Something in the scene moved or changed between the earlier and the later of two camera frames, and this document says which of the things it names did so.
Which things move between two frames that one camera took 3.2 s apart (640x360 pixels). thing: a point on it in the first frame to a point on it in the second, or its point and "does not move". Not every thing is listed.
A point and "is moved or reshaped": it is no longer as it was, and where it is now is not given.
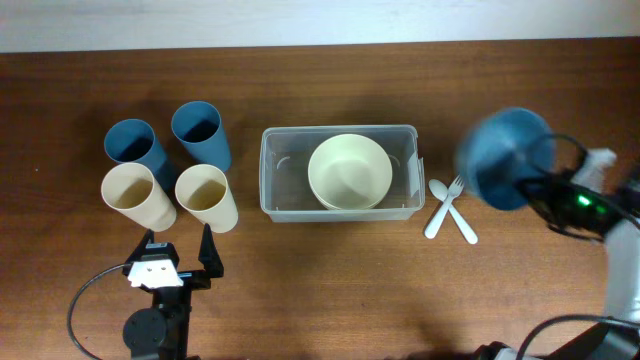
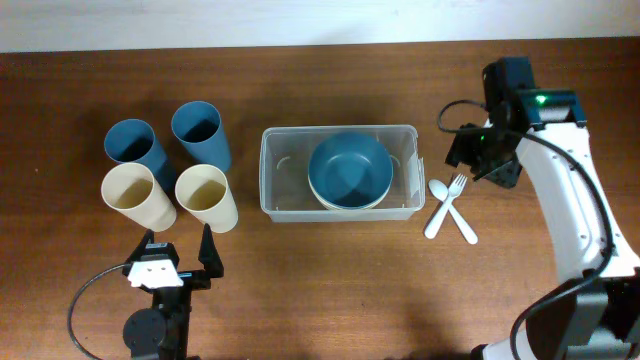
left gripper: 211,264 does not move
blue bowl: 501,146 is moved or reshaped
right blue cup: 197,125 does not move
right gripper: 541,195 to 460,150
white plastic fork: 455,189 does not move
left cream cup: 132,190 does not move
